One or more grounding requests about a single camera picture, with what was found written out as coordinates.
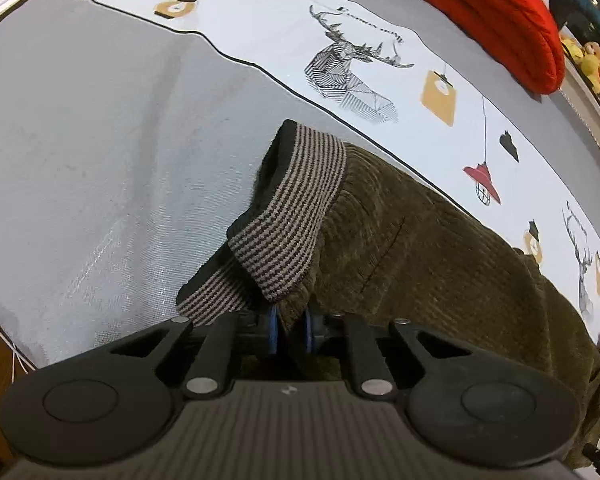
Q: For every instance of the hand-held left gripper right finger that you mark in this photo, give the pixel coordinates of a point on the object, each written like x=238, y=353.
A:
x=309, y=332

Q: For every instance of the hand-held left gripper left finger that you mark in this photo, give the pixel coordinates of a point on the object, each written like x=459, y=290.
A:
x=272, y=332

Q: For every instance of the red folded quilt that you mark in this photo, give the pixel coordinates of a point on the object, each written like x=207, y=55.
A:
x=490, y=15

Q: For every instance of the pile of plush toys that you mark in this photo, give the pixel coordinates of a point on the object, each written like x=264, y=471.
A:
x=595, y=65

